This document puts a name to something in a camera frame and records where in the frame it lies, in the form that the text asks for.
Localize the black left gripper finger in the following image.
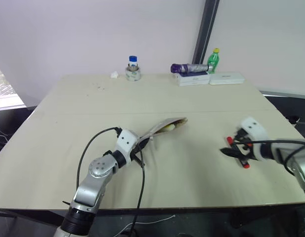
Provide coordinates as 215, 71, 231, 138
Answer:
132, 156, 147, 168
139, 137, 153, 150

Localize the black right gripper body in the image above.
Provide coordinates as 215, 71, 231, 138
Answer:
232, 127, 255, 160

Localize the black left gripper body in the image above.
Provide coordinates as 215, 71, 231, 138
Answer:
130, 143, 144, 163

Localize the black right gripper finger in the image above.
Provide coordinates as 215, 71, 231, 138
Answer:
219, 147, 242, 158
231, 153, 253, 164

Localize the grid pattern zipper pouch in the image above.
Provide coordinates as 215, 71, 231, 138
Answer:
138, 118, 188, 150

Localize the plain white flat box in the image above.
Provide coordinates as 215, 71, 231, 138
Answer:
209, 71, 246, 86

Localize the white tape roll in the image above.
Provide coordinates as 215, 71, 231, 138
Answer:
125, 65, 142, 82

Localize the white box with blue stripe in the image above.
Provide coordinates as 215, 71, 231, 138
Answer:
172, 71, 211, 87

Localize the blue capped small bottle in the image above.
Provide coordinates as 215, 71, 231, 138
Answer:
128, 55, 139, 73

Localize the purple folded umbrella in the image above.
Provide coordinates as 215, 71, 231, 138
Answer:
170, 63, 215, 74

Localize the green plastic bottle yellow cap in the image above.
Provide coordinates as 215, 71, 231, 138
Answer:
207, 47, 221, 75

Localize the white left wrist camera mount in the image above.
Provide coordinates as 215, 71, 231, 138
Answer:
115, 128, 141, 166

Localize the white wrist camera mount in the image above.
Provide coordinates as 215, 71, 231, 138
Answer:
237, 117, 271, 161
115, 128, 141, 166

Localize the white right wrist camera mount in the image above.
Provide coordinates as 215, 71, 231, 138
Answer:
237, 117, 271, 161

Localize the white cable on floor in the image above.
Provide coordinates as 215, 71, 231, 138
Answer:
117, 214, 176, 236

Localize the dark grey wall pillar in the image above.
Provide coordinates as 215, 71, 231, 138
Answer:
191, 0, 220, 65

